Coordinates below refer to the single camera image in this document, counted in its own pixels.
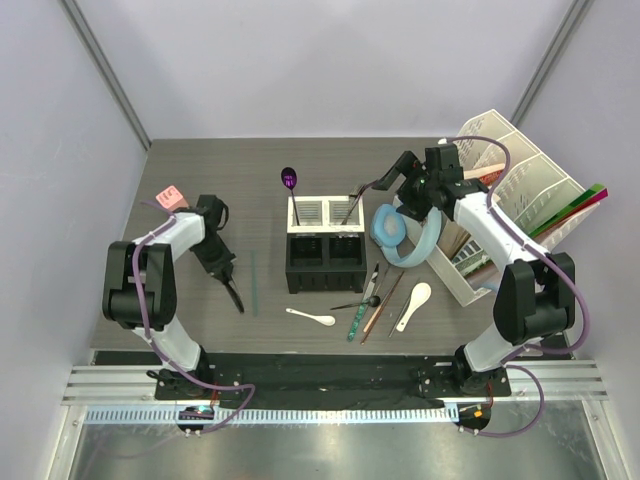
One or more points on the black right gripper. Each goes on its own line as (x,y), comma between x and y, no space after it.
(409,165)

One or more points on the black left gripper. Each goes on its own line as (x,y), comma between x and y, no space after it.
(221,265)

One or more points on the black knife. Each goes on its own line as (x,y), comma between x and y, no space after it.
(230,287)

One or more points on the teal chopstick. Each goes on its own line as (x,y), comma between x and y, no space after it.
(254,284)

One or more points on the purple iridescent spoon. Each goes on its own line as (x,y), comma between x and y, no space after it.
(289,179)

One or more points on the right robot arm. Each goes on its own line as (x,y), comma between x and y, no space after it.
(536,293)

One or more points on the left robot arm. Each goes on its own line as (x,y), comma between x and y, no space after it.
(140,292)

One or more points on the light blue headphones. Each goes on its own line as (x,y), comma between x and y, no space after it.
(389,230)

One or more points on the pink cube power adapter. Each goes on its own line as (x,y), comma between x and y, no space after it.
(171,199)

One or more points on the red book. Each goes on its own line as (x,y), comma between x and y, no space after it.
(489,174)

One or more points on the white slotted utensil caddy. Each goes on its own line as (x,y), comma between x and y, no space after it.
(323,215)

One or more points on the rose gold chopstick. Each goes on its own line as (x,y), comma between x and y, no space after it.
(382,305)

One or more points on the black slotted utensil caddy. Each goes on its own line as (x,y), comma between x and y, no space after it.
(319,262)

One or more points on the large white ceramic spoon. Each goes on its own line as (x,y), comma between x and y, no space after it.
(420,294)

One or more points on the dark brown chopstick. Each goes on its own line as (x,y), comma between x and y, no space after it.
(380,315)

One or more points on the small black spoon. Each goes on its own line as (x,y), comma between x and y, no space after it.
(372,301)

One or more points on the white desk file organizer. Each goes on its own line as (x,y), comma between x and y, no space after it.
(531,189)

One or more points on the silver chopstick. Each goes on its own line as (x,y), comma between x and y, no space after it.
(397,320)

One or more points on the small white ceramic spoon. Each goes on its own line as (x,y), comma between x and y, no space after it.
(325,320)

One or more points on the green patterned chopstick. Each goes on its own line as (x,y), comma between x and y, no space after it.
(356,321)

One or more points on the green and magenta folders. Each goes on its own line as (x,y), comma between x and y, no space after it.
(595,193)

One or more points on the black mounting base plate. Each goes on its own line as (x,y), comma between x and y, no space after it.
(348,379)

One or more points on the aluminium frame rail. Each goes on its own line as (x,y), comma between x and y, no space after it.
(125,395)

